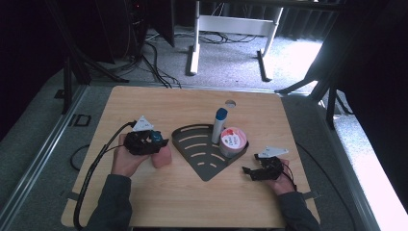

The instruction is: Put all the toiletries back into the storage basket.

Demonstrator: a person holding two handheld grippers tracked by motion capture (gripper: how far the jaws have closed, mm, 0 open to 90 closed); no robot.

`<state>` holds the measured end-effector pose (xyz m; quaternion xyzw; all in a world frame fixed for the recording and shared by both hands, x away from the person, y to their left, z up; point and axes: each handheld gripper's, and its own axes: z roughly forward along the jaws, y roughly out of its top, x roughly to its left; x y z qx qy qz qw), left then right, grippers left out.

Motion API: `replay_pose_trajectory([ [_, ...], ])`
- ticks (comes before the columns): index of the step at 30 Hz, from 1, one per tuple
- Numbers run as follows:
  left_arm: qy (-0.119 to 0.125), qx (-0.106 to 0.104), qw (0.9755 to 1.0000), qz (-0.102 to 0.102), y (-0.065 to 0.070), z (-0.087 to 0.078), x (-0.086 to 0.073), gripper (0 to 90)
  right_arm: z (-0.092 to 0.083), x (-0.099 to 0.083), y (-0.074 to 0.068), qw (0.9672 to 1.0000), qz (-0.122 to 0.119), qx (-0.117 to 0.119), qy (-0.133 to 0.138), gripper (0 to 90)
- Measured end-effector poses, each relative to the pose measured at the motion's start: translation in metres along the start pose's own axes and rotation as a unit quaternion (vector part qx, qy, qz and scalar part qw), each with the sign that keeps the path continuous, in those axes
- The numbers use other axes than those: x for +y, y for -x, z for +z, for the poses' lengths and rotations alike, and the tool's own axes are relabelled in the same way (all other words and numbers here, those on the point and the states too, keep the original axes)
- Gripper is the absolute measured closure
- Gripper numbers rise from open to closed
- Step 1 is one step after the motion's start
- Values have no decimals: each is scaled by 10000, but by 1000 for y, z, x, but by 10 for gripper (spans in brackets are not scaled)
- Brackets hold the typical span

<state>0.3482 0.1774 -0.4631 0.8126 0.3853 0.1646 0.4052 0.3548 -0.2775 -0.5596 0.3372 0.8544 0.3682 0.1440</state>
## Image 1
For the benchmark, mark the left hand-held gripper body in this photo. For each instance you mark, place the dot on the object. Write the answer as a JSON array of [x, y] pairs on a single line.
[[138, 144]]

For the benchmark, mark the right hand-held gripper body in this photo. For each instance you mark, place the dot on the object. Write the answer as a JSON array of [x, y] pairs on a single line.
[[271, 168]]

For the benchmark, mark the pink jar with white lid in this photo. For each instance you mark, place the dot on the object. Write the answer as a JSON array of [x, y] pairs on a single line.
[[233, 141]]

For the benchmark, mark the black corner shelf tray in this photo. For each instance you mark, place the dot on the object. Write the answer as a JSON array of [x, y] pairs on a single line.
[[195, 154]]

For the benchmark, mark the white bottle with blue cap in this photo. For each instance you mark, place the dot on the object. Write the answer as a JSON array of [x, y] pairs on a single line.
[[219, 128]]

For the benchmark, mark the person's right hand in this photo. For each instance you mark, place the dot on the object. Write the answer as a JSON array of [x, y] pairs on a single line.
[[285, 183]]

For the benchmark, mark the person's left hand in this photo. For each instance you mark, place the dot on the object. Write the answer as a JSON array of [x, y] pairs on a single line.
[[125, 162]]

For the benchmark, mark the grey tape piece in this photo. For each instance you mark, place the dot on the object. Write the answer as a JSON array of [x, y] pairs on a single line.
[[70, 195], [311, 194]]

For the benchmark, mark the black metal stand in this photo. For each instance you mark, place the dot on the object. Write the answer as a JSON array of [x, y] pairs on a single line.
[[330, 102], [67, 86]]

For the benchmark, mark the black floor bracket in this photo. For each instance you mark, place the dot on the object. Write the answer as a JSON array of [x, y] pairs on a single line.
[[77, 120]]

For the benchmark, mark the grey metal floor rail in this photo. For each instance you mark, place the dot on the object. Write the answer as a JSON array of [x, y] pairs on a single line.
[[41, 150]]

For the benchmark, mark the white desk frame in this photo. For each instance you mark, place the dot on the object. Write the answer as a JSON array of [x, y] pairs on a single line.
[[235, 24]]

